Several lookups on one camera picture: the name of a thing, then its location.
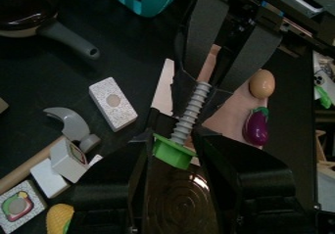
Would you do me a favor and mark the yellow toy corn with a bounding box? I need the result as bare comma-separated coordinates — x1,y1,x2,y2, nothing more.
43,203,77,234

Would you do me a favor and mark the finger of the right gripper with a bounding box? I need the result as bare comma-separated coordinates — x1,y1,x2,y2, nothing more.
196,24,285,123
170,0,232,117

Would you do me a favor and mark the plain white flat block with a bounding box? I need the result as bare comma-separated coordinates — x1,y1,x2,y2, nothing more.
29,157,73,200

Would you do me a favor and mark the green head grey toy screw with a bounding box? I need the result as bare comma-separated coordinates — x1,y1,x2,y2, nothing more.
152,80,214,171

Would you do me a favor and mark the brown toy egg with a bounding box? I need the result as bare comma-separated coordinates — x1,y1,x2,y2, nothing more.
246,68,277,100

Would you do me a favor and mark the small bright green object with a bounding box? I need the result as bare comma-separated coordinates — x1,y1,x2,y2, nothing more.
313,84,333,111

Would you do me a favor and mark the light grey object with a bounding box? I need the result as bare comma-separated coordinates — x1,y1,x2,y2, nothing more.
314,170,335,213

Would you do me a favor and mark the white cube picture block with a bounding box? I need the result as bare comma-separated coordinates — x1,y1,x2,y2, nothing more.
47,137,92,184

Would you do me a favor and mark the teal plastic basket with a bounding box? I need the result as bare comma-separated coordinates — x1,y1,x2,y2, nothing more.
96,0,180,19

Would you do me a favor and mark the tan wooden furniture piece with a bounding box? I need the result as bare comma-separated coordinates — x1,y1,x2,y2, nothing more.
313,128,335,172

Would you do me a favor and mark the cream toy pan grey handle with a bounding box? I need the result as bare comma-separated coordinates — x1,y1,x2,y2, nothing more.
0,0,101,62

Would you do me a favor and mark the white block with food picture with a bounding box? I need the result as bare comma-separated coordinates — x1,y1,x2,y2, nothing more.
0,179,47,234

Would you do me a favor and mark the grey wooden toy hammer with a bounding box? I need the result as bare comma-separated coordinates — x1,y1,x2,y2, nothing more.
0,106,102,195

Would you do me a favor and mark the light wooden tray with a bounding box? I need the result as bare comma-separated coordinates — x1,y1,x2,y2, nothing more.
149,43,274,152

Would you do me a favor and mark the purple toy eggplant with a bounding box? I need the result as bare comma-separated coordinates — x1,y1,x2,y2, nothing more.
240,106,270,147

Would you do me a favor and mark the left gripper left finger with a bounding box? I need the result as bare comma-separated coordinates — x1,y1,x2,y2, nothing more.
126,107,220,234

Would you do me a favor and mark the white speckled wooden block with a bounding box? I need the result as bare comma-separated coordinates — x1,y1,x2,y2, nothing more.
88,76,140,133

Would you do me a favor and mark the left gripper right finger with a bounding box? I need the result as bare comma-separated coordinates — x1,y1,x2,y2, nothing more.
190,125,316,234

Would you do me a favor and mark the white object with black dots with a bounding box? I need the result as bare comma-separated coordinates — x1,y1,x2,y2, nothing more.
310,69,335,103

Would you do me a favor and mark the small tan wooden piece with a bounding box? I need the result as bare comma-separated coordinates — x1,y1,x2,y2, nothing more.
0,97,10,116

